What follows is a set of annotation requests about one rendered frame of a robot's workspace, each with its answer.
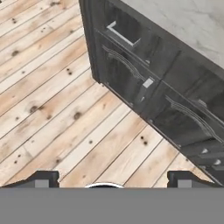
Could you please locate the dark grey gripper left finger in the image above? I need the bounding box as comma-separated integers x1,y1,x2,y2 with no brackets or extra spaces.
2,170,60,189

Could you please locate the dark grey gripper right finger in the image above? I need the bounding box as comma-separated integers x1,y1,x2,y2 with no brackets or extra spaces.
166,170,223,189

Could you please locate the dark wood drawer front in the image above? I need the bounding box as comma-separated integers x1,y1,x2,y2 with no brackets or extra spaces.
151,50,224,125
94,0,182,77

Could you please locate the dark wood counter cabinet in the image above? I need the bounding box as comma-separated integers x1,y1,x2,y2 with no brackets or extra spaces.
78,0,224,186

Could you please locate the dark wood cupboard door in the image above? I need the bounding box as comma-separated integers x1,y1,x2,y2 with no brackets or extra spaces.
94,31,162,116
142,81,224,151

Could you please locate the white round object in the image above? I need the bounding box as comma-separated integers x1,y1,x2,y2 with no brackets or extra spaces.
84,181,125,189

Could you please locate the silver drawer handle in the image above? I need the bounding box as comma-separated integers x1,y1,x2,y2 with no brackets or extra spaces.
197,98,209,109
106,20,142,48

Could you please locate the silver cupboard door handle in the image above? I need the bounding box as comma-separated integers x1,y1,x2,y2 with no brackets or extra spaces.
136,76,155,102

